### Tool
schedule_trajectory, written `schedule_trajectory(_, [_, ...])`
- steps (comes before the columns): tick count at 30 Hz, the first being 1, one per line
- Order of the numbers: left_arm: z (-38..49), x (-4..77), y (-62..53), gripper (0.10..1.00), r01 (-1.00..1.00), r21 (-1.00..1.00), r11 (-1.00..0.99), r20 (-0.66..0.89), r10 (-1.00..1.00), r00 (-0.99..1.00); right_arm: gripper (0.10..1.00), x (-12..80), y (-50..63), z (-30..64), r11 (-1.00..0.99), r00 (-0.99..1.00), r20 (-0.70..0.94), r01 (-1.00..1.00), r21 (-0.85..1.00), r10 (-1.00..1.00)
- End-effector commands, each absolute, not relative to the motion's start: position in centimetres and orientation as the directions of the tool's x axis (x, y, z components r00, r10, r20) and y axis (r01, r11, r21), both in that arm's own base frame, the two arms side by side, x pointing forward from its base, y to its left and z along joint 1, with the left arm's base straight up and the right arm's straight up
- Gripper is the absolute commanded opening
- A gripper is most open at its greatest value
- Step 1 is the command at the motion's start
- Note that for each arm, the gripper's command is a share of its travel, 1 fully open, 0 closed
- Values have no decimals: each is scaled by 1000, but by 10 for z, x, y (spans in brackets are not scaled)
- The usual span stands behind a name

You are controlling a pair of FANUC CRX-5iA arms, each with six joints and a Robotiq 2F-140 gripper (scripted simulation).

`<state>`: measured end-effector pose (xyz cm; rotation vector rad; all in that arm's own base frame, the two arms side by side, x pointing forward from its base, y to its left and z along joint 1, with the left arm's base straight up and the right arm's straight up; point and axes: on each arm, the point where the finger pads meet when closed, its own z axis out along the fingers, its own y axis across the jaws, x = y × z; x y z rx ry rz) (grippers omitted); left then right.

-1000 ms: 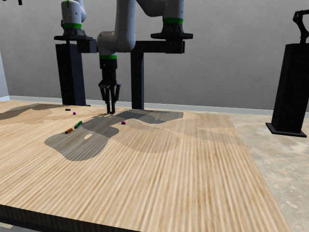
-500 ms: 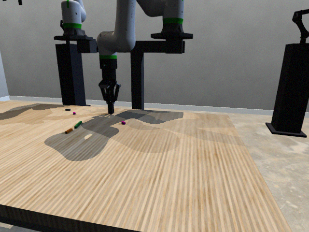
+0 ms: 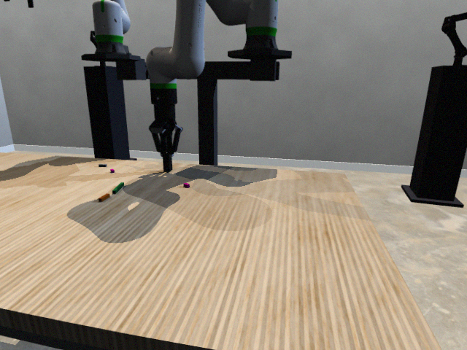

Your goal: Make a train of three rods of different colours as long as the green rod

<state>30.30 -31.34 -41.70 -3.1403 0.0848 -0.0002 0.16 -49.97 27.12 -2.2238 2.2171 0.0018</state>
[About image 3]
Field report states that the orange rod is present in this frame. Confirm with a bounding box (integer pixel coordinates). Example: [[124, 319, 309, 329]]
[[99, 193, 110, 202]]

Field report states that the green rod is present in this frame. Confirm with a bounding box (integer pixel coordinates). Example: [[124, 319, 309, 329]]
[[112, 182, 124, 194]]

